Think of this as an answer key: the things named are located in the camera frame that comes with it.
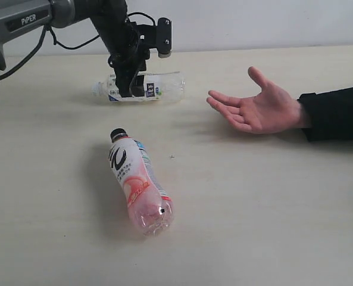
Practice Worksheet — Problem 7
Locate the pink peach drink bottle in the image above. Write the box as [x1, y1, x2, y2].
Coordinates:
[108, 128, 174, 236]

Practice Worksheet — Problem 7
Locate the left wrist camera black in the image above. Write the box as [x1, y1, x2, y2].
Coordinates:
[138, 17, 172, 58]

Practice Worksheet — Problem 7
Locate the person's open hand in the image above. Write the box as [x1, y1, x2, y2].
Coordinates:
[207, 67, 311, 135]

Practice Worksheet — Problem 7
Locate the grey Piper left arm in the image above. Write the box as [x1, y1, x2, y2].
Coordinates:
[0, 1, 149, 96]

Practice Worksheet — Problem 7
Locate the jasmine tea bottle white label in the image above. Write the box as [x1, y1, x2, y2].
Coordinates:
[92, 71, 185, 103]

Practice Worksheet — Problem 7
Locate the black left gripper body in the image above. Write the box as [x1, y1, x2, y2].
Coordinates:
[89, 1, 141, 78]

